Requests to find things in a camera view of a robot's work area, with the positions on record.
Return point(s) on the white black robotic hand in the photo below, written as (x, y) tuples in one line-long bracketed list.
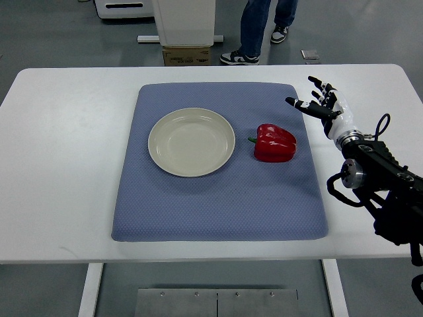
[(334, 112)]

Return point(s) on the white table leg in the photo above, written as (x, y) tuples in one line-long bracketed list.
[(334, 288), (91, 290)]

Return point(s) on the person in blue jeans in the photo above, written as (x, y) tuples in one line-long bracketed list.
[(254, 19)]

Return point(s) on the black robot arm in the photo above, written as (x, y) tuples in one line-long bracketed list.
[(370, 177)]

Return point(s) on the red bell pepper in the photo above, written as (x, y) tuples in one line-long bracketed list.
[(273, 144)]

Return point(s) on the cardboard box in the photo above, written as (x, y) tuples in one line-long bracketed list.
[(186, 56)]

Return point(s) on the white cart with handle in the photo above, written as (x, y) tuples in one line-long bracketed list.
[(114, 9)]

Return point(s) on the right white table leg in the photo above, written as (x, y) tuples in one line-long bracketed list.
[(334, 288)]

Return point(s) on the black white sneaker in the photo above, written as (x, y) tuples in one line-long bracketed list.
[(279, 34), (237, 58)]

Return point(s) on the left white table leg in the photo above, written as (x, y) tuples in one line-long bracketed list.
[(91, 290)]

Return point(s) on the left black white sneaker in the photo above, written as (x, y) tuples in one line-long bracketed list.
[(237, 58)]

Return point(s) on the right black white sneaker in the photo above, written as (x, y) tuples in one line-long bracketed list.
[(279, 34)]

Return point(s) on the white machine base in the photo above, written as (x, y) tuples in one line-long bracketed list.
[(184, 24)]

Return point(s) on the grey floor plate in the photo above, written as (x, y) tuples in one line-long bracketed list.
[(310, 55)]

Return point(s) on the cream round plate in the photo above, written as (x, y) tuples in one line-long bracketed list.
[(191, 142)]

